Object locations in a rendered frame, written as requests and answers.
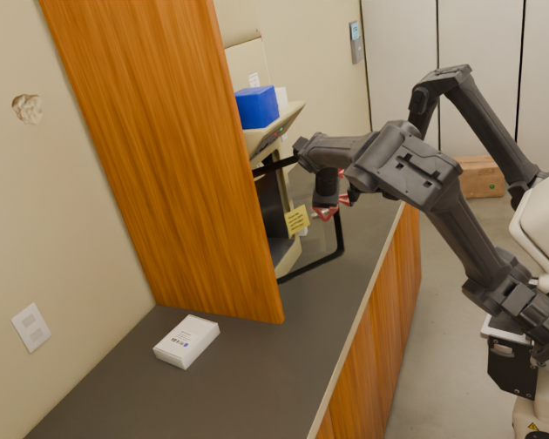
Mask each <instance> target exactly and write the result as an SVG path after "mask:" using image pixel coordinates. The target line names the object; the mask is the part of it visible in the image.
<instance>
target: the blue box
mask: <svg viewBox="0 0 549 439"><path fill-rule="evenodd" d="M234 95H235V100H236V104H237V107H238V112H239V115H240V120H241V127H242V130H246V129H259V128H265V127H267V126H268V125H270V124H271V123H273V122H274V121H275V120H276V119H278V118H279V117H280V114H279V110H278V104H277V100H276V95H275V87H274V86H273V85H266V86H259V87H252V88H244V89H241V90H239V91H237V92H235V93H234Z"/></svg>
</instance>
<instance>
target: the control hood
mask: <svg viewBox="0 0 549 439"><path fill-rule="evenodd" d="M306 104H307V101H306V100H301V101H292V102H288V108H287V109H285V110H283V111H280V112H279V114H280V117H279V118H278V119H276V120H275V121H274V122H273V123H271V124H270V125H268V126H267V127H265V128H259V129H246V130H243V134H244V139H245V142H246V147H247V154H248V157H249V160H250V159H251V158H252V156H253V155H254V153H255V151H256V150H257V148H258V147H259V145H260V144H261V142H262V141H263V140H264V139H265V138H267V137H268V136H269V135H271V134H272V133H273V132H275V131H276V130H277V129H279V128H280V127H281V126H283V125H284V124H286V123H287V122H288V121H289V120H290V121H289V122H288V124H287V125H286V127H285V128H284V130H283V131H282V132H281V134H280V136H279V137H281V136H282V135H283V134H284V133H286V132H287V131H288V129H289V127H290V126H291V125H292V124H293V123H294V121H295V119H296V118H297V117H298V115H299V114H300V112H301V111H302V109H303V108H304V106H305V105H306ZM279 137H278V138H279Z"/></svg>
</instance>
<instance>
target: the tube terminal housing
mask: <svg viewBox="0 0 549 439"><path fill-rule="evenodd" d="M224 50H225V54H226V58H227V65H228V69H229V73H230V77H231V81H232V85H233V88H234V92H237V91H239V90H241V89H244V88H251V87H250V83H249V79H248V75H249V74H251V73H254V72H256V71H258V76H259V80H260V85H261V86H266V85H270V82H269V77H268V68H267V64H266V58H265V54H264V50H263V44H262V40H261V37H259V38H255V39H252V40H249V41H246V42H244V43H241V44H236V45H233V46H230V47H227V48H225V49H224ZM270 153H272V155H273V160H274V162H275V161H278V160H281V159H284V156H283V150H282V146H281V137H279V138H278V139H277V140H276V141H275V142H274V143H273V144H272V145H270V146H269V147H268V148H266V149H265V150H264V151H263V152H261V153H260V154H259V155H257V156H256V157H255V158H254V159H252V160H251V161H250V165H251V169H253V168H254V167H255V166H257V165H258V164H259V163H260V162H262V160H264V159H265V158H266V157H267V156H268V155H269V154H270Z"/></svg>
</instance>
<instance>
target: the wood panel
mask: <svg viewBox="0 0 549 439"><path fill-rule="evenodd" d="M38 1H39V4H40V6H41V9H42V11H43V13H44V17H45V20H46V22H47V24H48V26H49V29H50V32H51V35H52V37H53V40H54V42H55V45H56V46H57V49H58V53H59V56H60V57H61V60H62V62H63V65H64V68H65V71H66V73H67V76H68V78H69V80H70V83H71V87H72V89H73V91H74V93H75V96H76V99H77V101H78V104H79V107H80V109H81V112H82V114H83V116H84V119H85V122H86V124H87V127H88V130H89V132H90V134H91V138H92V140H93V143H94V145H95V147H96V150H97V152H98V155H99V158H100V160H101V163H102V166H103V167H104V170H105V174H106V176H107V178H108V181H109V183H110V186H111V188H112V191H113V194H114V197H115V199H116V201H117V203H118V206H119V210H120V212H121V214H122V217H123V219H124V222H125V225H126V227H127V230H128V233H129V234H130V237H131V239H132V243H133V245H134V248H135V250H136V253H137V255H138V257H139V261H140V264H141V266H142V268H143V270H144V273H145V275H146V279H147V281H148V284H149V286H150V288H151V290H152V295H153V297H154V299H155V301H156V304H157V305H162V306H168V307H178V308H184V309H189V310H194V311H200V312H205V313H211V314H221V315H226V316H232V317H237V318H243V319H249V320H254V321H264V322H269V323H274V324H282V323H283V321H284V320H285V315H284V312H283V307H282V304H281V296H280V293H279V288H278V285H277V280H276V277H275V270H274V266H273V261H272V258H271V254H270V250H269V246H268V239H267V235H266V231H265V227H264V223H263V219H262V215H261V208H260V204H259V200H258V196H257V192H256V188H255V184H254V177H253V174H252V169H251V165H250V161H249V157H248V154H247V147H246V142H245V139H244V134H243V130H242V127H241V120H240V115H239V112H238V107H237V104H236V100H235V95H234V88H233V85H232V81H231V77H230V73H229V69H228V65H227V58H226V54H225V50H224V46H223V42H222V38H221V34H220V27H219V23H218V19H217V15H216V11H215V7H214V0H38Z"/></svg>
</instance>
